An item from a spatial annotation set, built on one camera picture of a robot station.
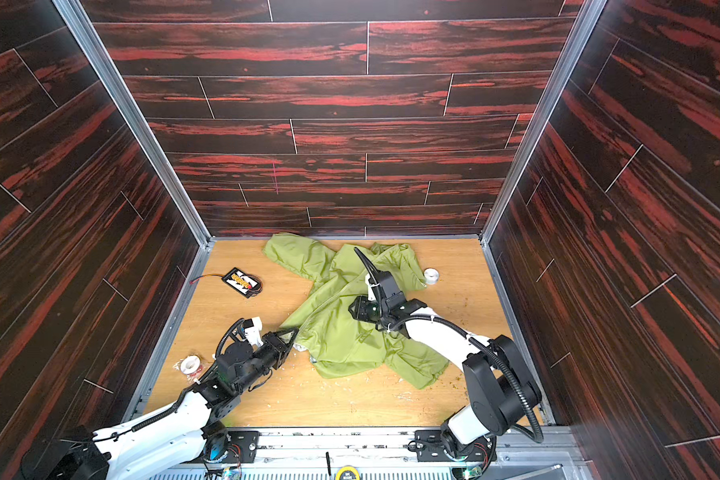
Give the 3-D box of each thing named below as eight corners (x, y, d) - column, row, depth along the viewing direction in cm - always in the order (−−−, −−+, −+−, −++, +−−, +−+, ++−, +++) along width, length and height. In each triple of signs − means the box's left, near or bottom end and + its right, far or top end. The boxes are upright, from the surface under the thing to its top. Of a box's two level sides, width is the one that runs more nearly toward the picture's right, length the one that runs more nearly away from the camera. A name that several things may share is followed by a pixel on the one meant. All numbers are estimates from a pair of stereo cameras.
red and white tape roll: (188, 382, 86) (185, 379, 84) (180, 365, 89) (177, 362, 87) (205, 371, 88) (202, 368, 86) (197, 354, 91) (194, 351, 89)
